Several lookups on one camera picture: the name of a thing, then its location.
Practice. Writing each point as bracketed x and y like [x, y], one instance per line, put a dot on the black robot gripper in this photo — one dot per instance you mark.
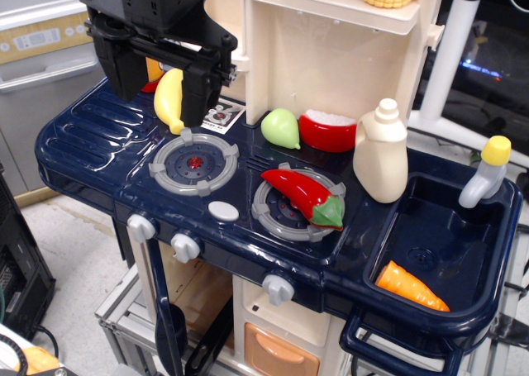
[177, 32]

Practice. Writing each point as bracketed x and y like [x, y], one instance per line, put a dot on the cream detergent bottle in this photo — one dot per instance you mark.
[380, 159]

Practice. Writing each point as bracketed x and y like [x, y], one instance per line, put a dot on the red ketchup bottle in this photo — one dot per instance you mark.
[155, 71]

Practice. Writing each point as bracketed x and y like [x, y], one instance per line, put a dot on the yellow toy banana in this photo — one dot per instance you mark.
[168, 100]

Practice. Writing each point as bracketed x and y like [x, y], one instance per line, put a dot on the white sticker label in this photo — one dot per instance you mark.
[221, 118]

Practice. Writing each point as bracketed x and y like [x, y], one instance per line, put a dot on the grey left stove burner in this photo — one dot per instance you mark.
[194, 164]

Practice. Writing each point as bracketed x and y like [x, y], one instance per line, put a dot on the grey stove burner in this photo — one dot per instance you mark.
[281, 219]
[194, 164]

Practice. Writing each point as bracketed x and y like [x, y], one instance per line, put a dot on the grey toy dishwasher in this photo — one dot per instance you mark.
[47, 62]

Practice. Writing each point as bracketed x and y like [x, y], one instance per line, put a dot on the green toy pear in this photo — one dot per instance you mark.
[280, 127]

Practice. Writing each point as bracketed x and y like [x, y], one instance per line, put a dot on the grey oval button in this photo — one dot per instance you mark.
[223, 211]

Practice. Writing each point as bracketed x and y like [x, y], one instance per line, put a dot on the cream toy kitchen shelf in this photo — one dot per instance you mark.
[336, 56]

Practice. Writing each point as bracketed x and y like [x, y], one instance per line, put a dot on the grey left stove knob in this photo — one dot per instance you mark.
[141, 229]

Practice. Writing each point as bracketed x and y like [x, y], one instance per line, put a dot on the grey stove knob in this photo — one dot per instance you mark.
[185, 248]
[278, 289]
[141, 229]

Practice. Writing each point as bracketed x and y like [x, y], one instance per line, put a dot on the navy toy kitchen counter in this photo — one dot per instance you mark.
[422, 273]

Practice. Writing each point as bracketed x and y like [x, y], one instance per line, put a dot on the grey right stove burner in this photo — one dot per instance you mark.
[281, 219]

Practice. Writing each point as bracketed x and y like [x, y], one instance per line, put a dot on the grey middle stove knob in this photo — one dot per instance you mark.
[185, 248]

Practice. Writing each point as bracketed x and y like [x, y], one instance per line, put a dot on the red toy chili pepper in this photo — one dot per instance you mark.
[315, 201]

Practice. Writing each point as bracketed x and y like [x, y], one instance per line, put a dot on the grey right stove knob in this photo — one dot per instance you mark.
[278, 289]

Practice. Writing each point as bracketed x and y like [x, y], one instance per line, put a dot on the navy toy ladle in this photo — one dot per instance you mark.
[170, 322]

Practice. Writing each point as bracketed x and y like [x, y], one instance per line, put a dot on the black computer case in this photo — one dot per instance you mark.
[27, 286]

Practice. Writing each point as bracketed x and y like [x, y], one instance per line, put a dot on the white metal stand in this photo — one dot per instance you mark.
[475, 84]

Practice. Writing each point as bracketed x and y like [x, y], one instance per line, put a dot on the orange toy drawer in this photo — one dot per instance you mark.
[273, 356]

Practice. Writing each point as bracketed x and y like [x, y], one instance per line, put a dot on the orange toy carrot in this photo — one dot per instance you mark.
[398, 280]

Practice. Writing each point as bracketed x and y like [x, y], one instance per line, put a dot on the grey toy faucet yellow knob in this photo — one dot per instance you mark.
[490, 172]

